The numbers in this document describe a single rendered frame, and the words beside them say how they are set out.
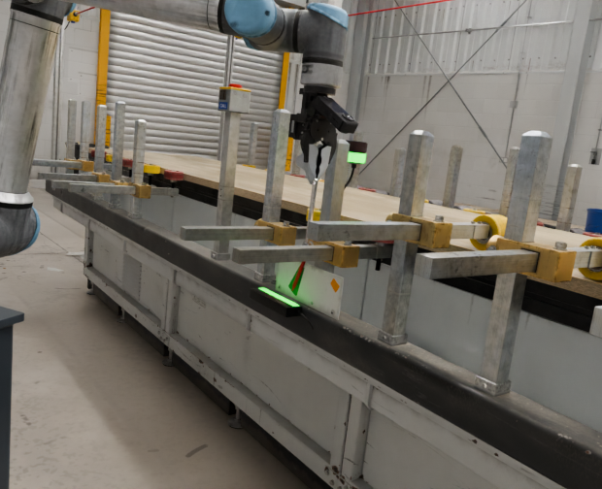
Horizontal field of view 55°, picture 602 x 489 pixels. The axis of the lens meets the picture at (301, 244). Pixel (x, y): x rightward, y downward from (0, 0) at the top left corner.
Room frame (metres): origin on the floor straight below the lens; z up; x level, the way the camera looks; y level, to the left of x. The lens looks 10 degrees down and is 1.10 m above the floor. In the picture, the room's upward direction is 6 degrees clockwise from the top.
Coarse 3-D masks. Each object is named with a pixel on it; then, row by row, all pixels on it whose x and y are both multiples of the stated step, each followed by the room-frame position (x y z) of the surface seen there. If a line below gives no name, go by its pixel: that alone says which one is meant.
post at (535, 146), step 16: (528, 144) 0.97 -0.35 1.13; (544, 144) 0.96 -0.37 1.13; (528, 160) 0.96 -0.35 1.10; (544, 160) 0.96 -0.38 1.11; (528, 176) 0.96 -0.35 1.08; (544, 176) 0.97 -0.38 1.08; (512, 192) 0.98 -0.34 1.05; (528, 192) 0.95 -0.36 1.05; (512, 208) 0.97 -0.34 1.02; (528, 208) 0.95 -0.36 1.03; (512, 224) 0.97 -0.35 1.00; (528, 224) 0.96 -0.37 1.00; (528, 240) 0.96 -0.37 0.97; (496, 288) 0.98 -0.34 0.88; (512, 288) 0.95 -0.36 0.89; (496, 304) 0.97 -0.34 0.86; (512, 304) 0.95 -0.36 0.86; (496, 320) 0.97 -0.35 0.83; (512, 320) 0.96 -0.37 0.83; (496, 336) 0.96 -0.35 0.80; (512, 336) 0.96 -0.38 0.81; (496, 352) 0.96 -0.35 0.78; (512, 352) 0.97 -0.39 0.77; (496, 368) 0.95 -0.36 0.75
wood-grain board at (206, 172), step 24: (168, 168) 2.62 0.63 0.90; (192, 168) 2.79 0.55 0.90; (216, 168) 2.98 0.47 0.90; (240, 168) 3.21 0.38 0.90; (240, 192) 2.06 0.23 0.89; (264, 192) 2.01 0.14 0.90; (288, 192) 2.11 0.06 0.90; (360, 192) 2.48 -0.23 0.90; (360, 216) 1.63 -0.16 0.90; (384, 216) 1.69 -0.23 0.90; (432, 216) 1.84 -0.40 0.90; (456, 216) 1.93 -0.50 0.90; (456, 240) 1.38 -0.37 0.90; (552, 240) 1.59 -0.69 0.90; (576, 240) 1.66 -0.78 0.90; (576, 288) 1.07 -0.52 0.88; (600, 288) 1.03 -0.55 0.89
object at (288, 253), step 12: (240, 252) 1.17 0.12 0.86; (252, 252) 1.19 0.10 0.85; (264, 252) 1.20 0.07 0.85; (276, 252) 1.22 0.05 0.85; (288, 252) 1.24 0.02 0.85; (300, 252) 1.26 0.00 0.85; (312, 252) 1.28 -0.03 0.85; (324, 252) 1.30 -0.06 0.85; (360, 252) 1.37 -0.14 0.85; (372, 252) 1.39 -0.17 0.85; (384, 252) 1.41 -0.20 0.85
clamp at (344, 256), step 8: (312, 240) 1.39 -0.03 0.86; (336, 248) 1.31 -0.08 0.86; (344, 248) 1.29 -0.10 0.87; (352, 248) 1.30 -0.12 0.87; (336, 256) 1.30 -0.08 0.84; (344, 256) 1.29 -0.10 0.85; (352, 256) 1.31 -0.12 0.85; (336, 264) 1.30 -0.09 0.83; (344, 264) 1.29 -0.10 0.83; (352, 264) 1.31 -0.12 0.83
